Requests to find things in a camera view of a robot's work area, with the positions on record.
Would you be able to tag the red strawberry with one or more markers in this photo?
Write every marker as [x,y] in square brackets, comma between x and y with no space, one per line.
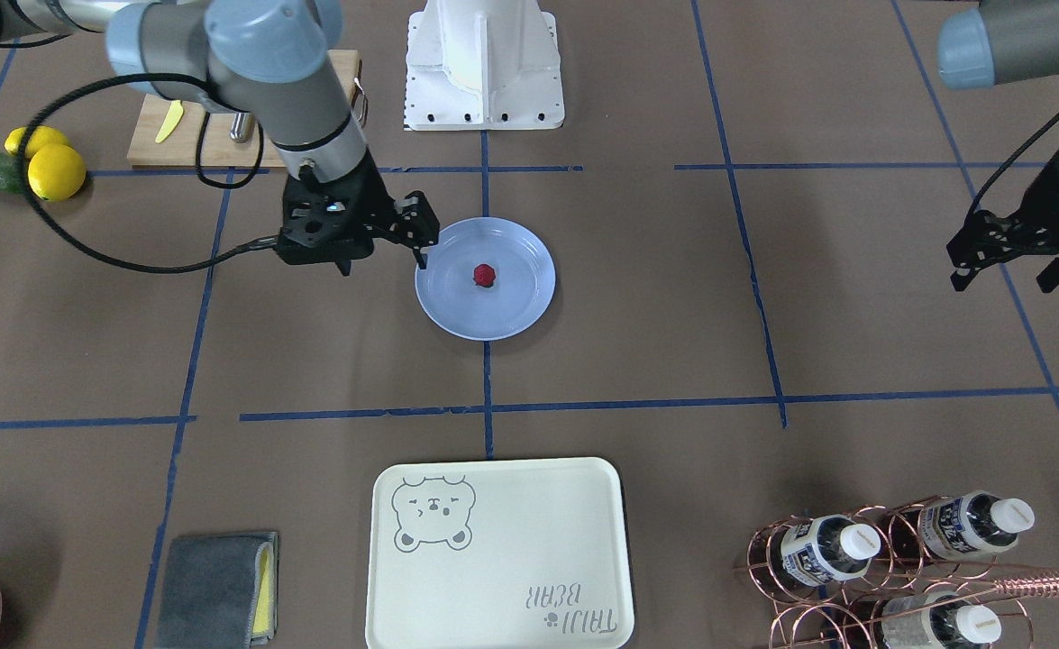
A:
[484,276]

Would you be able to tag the yellow lemon large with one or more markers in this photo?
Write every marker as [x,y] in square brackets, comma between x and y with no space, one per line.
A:
[56,172]

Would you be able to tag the bottle white cap lower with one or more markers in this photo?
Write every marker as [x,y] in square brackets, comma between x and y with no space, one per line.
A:
[938,619]

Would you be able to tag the yellow lemon small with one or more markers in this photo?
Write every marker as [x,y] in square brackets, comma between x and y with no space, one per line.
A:
[40,138]

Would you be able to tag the yellow plastic knife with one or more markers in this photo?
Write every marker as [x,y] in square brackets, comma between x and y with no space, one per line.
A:
[173,117]

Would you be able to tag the grey yellow folded cloth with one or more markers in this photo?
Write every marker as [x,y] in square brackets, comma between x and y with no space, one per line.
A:
[220,591]

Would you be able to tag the bamboo cutting board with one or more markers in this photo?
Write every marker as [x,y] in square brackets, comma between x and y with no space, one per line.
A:
[219,149]

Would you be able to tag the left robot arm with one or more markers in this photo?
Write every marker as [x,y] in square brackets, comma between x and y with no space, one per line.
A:
[997,43]

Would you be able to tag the steel muddler black cap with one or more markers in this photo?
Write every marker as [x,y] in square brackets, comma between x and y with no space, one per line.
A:
[241,128]

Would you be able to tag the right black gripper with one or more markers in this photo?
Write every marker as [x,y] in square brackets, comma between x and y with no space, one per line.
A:
[378,202]

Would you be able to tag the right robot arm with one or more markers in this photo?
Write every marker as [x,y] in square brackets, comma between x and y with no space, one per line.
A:
[270,60]

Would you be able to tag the bottle white cap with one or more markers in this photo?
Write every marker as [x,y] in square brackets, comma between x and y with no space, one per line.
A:
[938,619]
[978,524]
[827,549]

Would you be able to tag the copper wire bottle rack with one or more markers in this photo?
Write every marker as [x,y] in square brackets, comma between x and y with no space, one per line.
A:
[843,614]

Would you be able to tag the cream bear tray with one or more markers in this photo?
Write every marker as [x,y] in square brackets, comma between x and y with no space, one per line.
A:
[526,553]

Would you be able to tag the blue plate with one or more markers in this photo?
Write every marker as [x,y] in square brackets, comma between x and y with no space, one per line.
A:
[525,285]

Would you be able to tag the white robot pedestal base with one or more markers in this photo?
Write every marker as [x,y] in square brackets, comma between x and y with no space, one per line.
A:
[482,66]

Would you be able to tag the green avocado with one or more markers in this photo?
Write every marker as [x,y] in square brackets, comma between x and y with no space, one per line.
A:
[13,174]

